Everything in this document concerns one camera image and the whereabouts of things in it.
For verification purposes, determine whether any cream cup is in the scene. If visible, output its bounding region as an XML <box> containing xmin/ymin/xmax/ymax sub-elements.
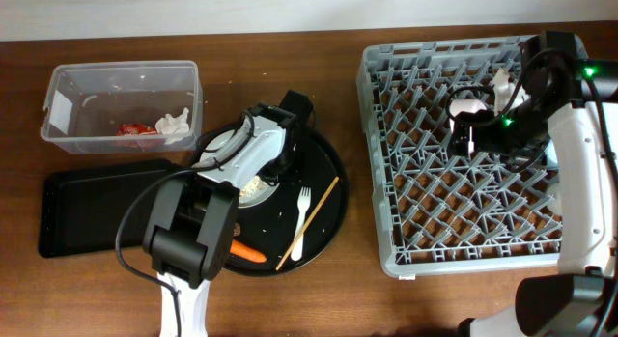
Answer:
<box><xmin>546</xmin><ymin>183</ymin><xmax>563</xmax><ymax>215</ymax></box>

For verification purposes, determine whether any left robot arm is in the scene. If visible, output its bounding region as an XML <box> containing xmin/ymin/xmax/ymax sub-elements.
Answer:
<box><xmin>143</xmin><ymin>91</ymin><xmax>313</xmax><ymax>336</ymax></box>

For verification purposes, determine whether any black rectangular tray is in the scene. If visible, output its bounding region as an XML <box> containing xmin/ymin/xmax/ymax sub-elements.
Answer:
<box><xmin>38</xmin><ymin>159</ymin><xmax>180</xmax><ymax>258</ymax></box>

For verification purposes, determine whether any clear plastic bin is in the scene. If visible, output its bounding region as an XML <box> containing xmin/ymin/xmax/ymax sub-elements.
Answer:
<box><xmin>40</xmin><ymin>60</ymin><xmax>204</xmax><ymax>154</ymax></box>

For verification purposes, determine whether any orange carrot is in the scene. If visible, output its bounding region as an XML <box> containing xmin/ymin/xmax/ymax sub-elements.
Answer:
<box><xmin>230</xmin><ymin>239</ymin><xmax>267</xmax><ymax>264</ymax></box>

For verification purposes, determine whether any white plastic fork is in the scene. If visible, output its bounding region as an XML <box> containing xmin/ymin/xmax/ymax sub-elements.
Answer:
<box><xmin>290</xmin><ymin>187</ymin><xmax>311</xmax><ymax>261</ymax></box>

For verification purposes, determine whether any white tissue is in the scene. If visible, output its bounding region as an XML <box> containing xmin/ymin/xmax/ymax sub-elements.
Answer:
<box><xmin>154</xmin><ymin>108</ymin><xmax>190</xmax><ymax>135</ymax></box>

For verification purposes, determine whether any red snack wrapper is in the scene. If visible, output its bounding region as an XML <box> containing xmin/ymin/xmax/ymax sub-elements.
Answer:
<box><xmin>116</xmin><ymin>124</ymin><xmax>157</xmax><ymax>136</ymax></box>

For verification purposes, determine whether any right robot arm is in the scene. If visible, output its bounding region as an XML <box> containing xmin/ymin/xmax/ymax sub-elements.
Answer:
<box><xmin>446</xmin><ymin>31</ymin><xmax>617</xmax><ymax>336</ymax></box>

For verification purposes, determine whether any grey dishwasher rack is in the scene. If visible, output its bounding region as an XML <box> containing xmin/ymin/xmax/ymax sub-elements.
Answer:
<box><xmin>356</xmin><ymin>36</ymin><xmax>562</xmax><ymax>280</ymax></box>

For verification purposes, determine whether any pink bowl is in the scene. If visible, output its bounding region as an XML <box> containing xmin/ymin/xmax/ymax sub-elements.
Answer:
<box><xmin>448</xmin><ymin>99</ymin><xmax>487</xmax><ymax>130</ymax></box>

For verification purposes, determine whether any round black tray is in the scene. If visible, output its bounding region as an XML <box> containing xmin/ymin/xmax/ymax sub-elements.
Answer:
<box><xmin>225</xmin><ymin>128</ymin><xmax>349</xmax><ymax>277</ymax></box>

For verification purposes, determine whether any blue cup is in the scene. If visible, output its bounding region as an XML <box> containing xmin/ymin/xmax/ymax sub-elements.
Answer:
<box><xmin>545</xmin><ymin>140</ymin><xmax>558</xmax><ymax>170</ymax></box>

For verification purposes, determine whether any grey plate with food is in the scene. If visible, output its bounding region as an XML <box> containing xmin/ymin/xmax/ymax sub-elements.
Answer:
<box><xmin>198</xmin><ymin>129</ymin><xmax>279</xmax><ymax>209</ymax></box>

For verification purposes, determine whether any wooden chopstick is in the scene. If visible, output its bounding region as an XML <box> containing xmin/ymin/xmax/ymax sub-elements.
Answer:
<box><xmin>275</xmin><ymin>176</ymin><xmax>340</xmax><ymax>271</ymax></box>

